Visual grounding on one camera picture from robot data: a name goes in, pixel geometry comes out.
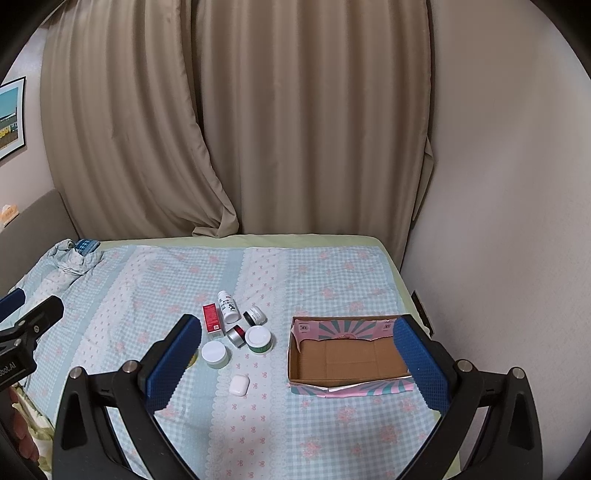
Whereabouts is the light green jar white lid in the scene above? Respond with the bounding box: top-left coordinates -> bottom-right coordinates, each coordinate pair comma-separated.
199,340 -> 229,369

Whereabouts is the white earbuds case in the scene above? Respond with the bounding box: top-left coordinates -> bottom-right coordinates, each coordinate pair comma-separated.
228,374 -> 250,397

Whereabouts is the red Marubi carton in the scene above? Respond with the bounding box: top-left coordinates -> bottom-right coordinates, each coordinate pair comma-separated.
202,303 -> 224,338

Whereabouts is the red silver small jar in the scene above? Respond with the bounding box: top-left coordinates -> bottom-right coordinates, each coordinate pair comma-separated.
226,324 -> 246,348

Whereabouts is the cardboard box pink lining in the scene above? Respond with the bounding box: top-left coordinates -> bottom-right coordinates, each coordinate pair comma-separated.
287,315 -> 415,398

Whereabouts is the white pill bottle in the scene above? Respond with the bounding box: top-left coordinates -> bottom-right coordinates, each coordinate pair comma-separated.
217,290 -> 240,324

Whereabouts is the dark green jar white lid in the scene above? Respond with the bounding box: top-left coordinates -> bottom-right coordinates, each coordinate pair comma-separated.
245,325 -> 273,354

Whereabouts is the black jar silver lid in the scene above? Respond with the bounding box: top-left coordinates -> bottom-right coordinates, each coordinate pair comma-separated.
242,305 -> 267,327

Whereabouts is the person's left hand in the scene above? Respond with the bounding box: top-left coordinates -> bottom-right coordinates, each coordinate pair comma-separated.
8,387 -> 39,463

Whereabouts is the grey sofa headboard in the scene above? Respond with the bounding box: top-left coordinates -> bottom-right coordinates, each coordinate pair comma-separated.
0,190 -> 79,295

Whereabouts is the blue patterned small packet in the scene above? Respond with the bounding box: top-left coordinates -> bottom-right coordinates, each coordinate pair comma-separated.
74,239 -> 100,256

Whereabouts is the beige left curtain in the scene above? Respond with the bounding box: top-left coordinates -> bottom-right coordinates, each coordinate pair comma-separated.
40,1 -> 238,240

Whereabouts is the beige curtain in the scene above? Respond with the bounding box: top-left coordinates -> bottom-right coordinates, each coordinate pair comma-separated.
195,1 -> 432,263
40,1 -> 238,240

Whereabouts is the beige right curtain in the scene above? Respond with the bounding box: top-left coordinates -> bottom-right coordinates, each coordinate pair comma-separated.
195,1 -> 432,263

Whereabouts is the framed wall picture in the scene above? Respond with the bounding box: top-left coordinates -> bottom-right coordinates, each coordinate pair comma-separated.
0,77 -> 26,160

